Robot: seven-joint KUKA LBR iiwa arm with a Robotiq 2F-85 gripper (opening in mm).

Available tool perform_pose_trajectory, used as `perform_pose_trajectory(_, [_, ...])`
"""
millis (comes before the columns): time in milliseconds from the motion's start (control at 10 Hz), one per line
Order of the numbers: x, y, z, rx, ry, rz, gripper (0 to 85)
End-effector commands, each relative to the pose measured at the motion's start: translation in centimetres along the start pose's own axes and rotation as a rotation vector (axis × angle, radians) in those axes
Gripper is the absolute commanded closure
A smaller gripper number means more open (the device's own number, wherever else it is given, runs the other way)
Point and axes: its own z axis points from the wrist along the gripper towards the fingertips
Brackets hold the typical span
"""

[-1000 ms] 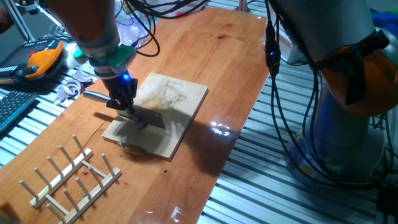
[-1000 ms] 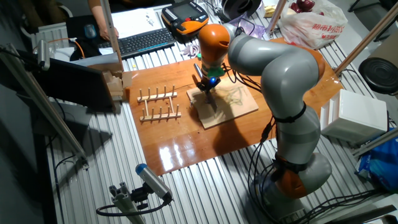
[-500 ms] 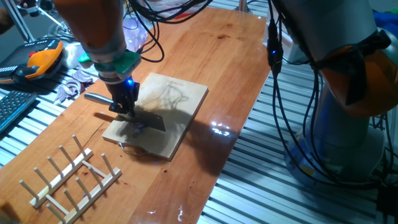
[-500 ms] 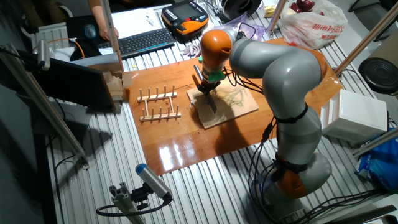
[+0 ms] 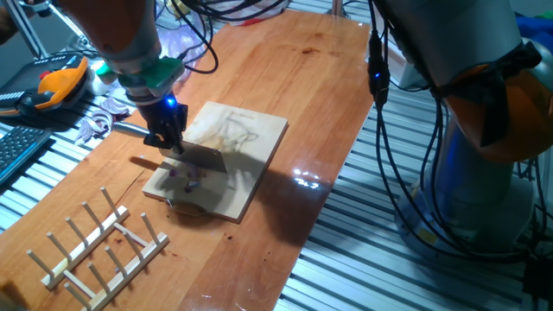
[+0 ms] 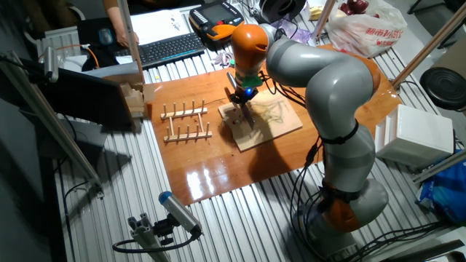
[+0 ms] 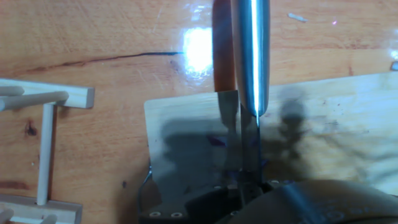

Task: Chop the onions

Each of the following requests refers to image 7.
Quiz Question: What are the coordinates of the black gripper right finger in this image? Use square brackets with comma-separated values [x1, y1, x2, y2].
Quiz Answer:
[256, 174, 282, 195]

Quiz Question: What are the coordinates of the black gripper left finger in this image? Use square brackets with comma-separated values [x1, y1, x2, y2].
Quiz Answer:
[138, 169, 257, 224]

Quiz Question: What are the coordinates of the steel handled kitchen knife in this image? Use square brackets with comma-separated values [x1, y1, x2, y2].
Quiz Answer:
[230, 0, 271, 180]

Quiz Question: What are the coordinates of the red onion half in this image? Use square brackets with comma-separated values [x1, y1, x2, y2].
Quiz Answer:
[206, 134, 271, 183]

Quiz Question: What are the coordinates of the wooden cutting board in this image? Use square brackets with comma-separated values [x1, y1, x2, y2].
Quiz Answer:
[138, 72, 398, 215]

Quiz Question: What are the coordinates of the wooden peg rack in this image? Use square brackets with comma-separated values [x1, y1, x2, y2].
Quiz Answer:
[0, 78, 96, 224]

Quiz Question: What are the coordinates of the white onion scrap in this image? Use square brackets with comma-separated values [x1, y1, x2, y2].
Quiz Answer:
[287, 12, 309, 23]

